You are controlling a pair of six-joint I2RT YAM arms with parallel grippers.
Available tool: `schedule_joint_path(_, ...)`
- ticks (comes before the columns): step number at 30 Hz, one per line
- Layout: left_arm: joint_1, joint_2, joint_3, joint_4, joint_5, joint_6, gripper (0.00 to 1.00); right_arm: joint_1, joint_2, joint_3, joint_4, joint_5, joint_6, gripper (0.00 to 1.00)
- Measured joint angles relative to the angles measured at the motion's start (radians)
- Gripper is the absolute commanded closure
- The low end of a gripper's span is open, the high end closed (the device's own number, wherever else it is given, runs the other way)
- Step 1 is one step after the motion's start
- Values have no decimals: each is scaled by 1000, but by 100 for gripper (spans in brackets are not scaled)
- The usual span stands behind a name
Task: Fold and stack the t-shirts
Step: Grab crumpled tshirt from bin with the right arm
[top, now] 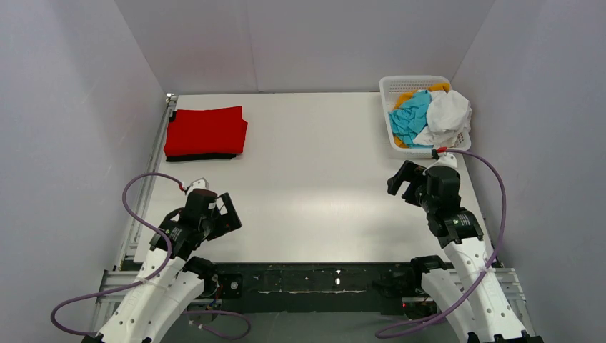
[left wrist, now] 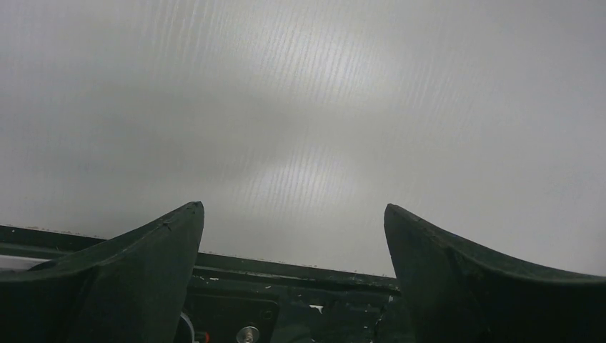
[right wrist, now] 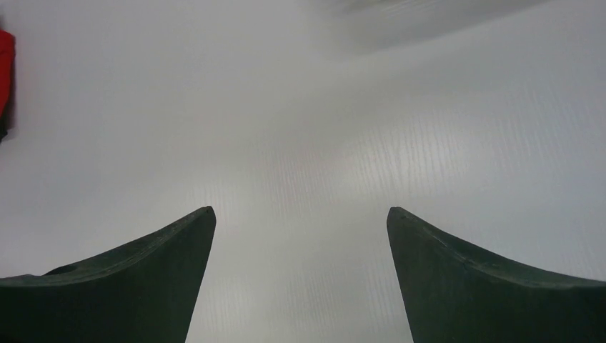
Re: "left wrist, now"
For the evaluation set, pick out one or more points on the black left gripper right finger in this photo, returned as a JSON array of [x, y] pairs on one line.
[[456, 290]]

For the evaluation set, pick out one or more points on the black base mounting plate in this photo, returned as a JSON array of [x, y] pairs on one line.
[[238, 300]]

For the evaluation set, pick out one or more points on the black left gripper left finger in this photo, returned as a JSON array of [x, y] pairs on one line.
[[130, 288]]

